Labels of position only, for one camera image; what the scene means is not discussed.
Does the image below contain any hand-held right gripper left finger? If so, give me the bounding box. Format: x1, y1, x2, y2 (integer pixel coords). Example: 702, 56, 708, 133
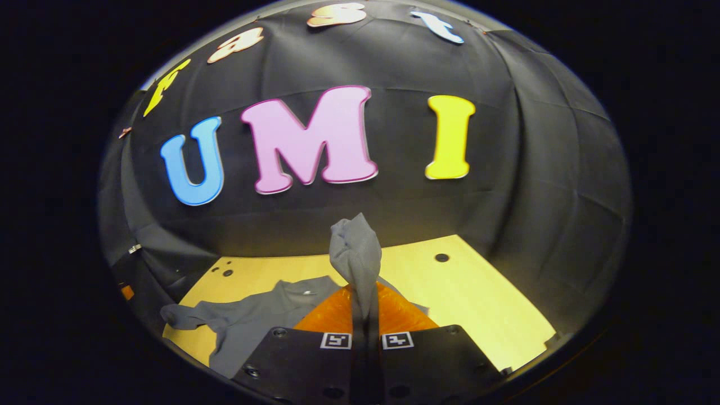
233, 284, 355, 405

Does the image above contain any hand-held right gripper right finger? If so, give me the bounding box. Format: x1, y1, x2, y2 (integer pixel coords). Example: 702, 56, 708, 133
378, 283, 504, 405

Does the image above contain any grey collared shirt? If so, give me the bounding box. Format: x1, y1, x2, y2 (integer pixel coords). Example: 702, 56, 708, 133
160, 213, 429, 379

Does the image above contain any black backdrop cloth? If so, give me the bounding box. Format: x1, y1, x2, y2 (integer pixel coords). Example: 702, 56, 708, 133
97, 0, 633, 338

